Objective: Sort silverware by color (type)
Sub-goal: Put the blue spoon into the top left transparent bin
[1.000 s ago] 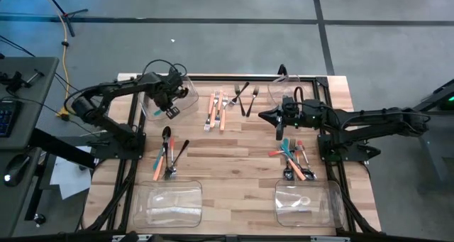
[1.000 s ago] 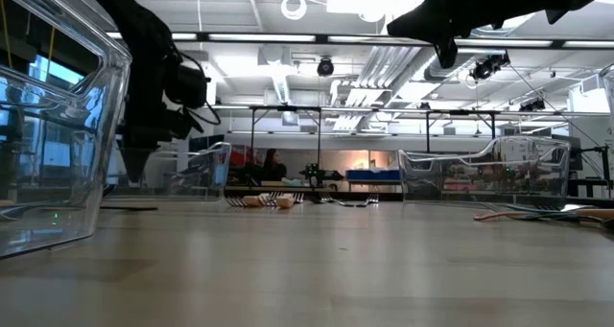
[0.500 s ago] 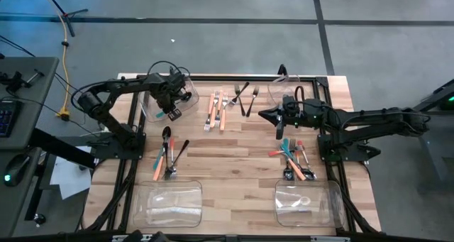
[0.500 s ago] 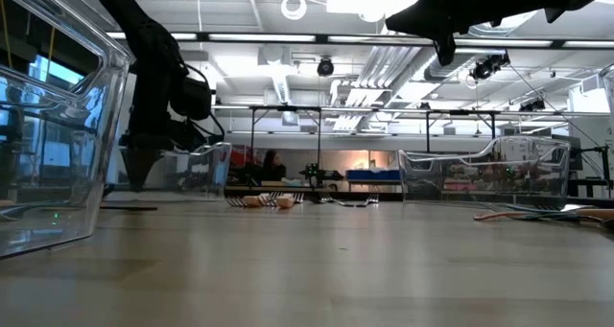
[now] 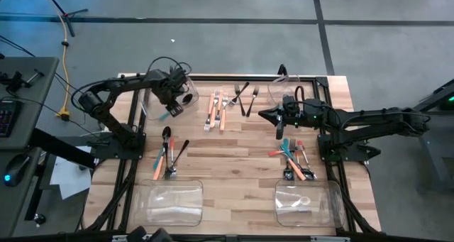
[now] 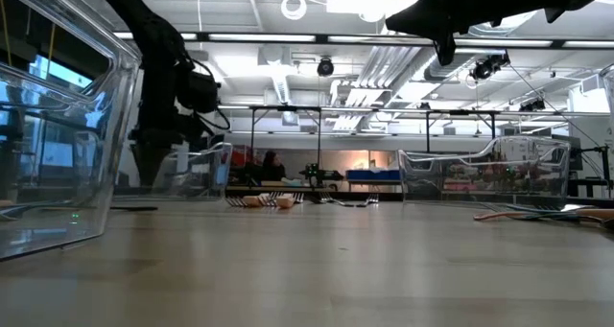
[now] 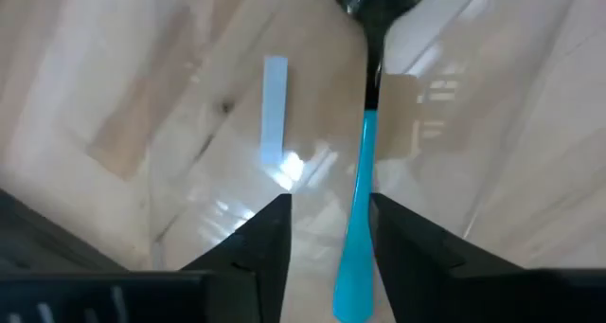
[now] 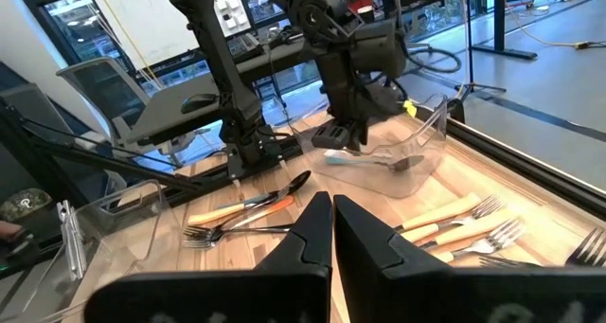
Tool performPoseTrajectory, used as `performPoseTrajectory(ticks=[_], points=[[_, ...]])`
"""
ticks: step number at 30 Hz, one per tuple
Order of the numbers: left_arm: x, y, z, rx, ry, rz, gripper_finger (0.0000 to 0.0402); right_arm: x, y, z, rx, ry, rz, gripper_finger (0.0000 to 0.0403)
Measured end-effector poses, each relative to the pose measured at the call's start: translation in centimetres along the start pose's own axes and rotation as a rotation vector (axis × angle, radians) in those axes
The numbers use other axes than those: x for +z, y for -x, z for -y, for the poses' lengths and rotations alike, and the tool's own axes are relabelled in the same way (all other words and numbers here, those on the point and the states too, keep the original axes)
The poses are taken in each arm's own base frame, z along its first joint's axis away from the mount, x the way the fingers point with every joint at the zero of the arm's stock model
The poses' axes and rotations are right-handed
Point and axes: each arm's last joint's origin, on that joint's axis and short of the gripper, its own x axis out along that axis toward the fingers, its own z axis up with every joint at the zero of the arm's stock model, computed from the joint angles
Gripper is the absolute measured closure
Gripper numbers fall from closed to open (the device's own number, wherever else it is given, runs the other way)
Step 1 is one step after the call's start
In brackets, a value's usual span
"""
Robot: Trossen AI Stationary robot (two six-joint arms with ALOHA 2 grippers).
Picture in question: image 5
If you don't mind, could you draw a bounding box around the black keyboard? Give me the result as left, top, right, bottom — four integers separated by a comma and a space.
0, 99, 21, 139

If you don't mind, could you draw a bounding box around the white paper sheet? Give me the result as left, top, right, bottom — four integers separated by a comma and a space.
48, 145, 96, 201

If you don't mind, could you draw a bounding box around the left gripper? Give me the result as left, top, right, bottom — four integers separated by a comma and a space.
150, 68, 191, 118

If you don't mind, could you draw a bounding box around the orange handled fork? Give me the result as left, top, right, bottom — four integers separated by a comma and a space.
204, 92, 216, 132
214, 89, 224, 128
218, 92, 230, 132
211, 90, 221, 128

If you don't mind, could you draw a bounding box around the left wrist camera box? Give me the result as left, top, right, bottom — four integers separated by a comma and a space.
169, 68, 191, 90

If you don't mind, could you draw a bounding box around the grey desk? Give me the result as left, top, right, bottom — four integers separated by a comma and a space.
0, 56, 60, 150
0, 146, 43, 238

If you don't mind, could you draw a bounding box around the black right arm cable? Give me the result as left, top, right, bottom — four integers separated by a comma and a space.
293, 84, 309, 103

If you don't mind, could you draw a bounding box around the orange handled black spoon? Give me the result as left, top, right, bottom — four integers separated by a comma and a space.
152, 163, 164, 182

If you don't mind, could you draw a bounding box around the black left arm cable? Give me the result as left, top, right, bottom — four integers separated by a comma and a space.
145, 55, 194, 79

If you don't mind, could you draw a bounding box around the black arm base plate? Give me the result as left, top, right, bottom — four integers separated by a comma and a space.
89, 131, 147, 162
316, 133, 383, 164

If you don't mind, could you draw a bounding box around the coral handled spoon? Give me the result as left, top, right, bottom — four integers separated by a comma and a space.
296, 139, 318, 181

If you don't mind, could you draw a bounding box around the black desk clamp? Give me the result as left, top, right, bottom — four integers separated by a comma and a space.
0, 67, 46, 94

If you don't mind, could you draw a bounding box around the black computer mouse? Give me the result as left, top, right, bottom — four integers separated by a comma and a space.
2, 153, 32, 188

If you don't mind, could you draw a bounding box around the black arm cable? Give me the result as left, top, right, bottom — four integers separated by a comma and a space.
293, 84, 309, 103
145, 55, 194, 79

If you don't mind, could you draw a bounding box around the clear plastic bin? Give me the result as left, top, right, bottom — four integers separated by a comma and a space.
275, 180, 345, 229
133, 180, 204, 227
266, 75, 302, 106
140, 77, 200, 121

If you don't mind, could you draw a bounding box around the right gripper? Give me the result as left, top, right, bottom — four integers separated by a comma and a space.
258, 99, 323, 141

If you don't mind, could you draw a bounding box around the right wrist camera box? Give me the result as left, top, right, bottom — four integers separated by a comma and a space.
282, 94, 301, 111

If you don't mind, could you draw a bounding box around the orange handled utensil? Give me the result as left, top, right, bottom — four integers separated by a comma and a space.
286, 156, 307, 182

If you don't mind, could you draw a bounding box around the coral handled fork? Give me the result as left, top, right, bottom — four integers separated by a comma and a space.
168, 136, 179, 181

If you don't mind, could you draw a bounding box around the black light stand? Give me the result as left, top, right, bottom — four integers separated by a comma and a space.
37, 0, 89, 38

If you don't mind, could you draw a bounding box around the yellow cable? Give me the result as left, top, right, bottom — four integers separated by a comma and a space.
55, 11, 73, 122

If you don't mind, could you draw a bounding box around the black aluminium table frame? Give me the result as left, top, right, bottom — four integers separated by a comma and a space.
83, 73, 382, 242

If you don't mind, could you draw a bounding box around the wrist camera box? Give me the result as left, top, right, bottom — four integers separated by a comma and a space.
169, 68, 191, 90
282, 94, 301, 111

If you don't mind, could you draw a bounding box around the black desk support beam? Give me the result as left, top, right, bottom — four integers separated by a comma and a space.
27, 127, 97, 169

